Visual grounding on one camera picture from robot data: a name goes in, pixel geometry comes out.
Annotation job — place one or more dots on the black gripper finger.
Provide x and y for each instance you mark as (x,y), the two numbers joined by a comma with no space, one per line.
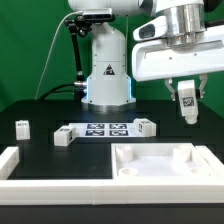
(168,83)
(203,81)

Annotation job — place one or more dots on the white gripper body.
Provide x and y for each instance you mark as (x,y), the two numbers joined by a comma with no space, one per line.
(153,58)

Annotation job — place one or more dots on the white square tabletop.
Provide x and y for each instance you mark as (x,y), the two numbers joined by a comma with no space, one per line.
(151,160)

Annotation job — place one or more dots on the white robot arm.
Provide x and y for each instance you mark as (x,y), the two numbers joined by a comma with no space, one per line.
(175,43)

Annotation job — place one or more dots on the fiducial marker sheet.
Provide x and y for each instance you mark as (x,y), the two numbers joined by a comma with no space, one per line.
(101,130)

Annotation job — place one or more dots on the white U-shaped fence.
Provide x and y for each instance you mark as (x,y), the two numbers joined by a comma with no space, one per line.
(113,191)

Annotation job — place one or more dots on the grey depth camera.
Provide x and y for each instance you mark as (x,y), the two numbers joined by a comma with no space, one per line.
(97,14)

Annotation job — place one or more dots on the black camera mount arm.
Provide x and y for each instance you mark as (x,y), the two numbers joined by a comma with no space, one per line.
(77,46)

